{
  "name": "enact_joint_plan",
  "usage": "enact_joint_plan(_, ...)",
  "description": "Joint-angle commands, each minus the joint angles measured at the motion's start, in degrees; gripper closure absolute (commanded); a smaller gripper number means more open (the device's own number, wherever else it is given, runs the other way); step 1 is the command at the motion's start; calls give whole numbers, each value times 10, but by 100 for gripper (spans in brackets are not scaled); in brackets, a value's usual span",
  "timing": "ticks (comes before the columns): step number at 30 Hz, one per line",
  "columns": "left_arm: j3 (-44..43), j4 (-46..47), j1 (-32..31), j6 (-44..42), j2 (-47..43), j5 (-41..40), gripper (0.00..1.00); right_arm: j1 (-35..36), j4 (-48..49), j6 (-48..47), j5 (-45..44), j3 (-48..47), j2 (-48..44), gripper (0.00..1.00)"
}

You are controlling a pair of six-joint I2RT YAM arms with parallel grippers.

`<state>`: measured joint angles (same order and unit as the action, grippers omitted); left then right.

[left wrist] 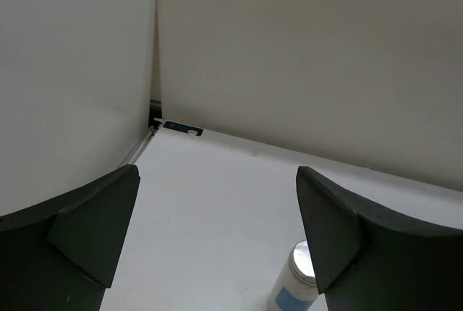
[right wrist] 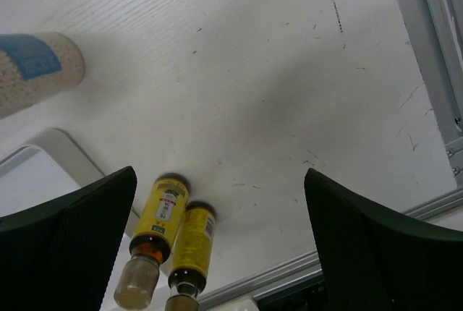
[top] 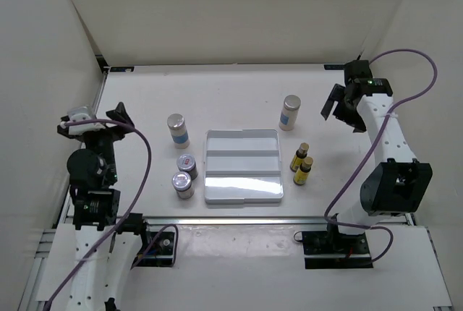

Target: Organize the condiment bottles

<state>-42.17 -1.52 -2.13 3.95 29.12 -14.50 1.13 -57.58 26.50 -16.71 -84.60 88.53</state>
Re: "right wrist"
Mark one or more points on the yellow label brown sauce bottle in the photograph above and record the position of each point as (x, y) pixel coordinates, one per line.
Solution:
(152, 241)

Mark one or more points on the white plastic organizer tray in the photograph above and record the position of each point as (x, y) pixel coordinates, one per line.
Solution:
(45, 167)

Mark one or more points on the white granule jar blue label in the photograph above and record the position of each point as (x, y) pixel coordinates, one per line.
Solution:
(35, 67)

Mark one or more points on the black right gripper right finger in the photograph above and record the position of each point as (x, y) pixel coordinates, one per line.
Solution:
(374, 258)

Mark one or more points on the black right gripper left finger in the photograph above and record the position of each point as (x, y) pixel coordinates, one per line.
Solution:
(59, 255)

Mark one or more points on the aluminium table frame rail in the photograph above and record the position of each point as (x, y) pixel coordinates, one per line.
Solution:
(435, 31)

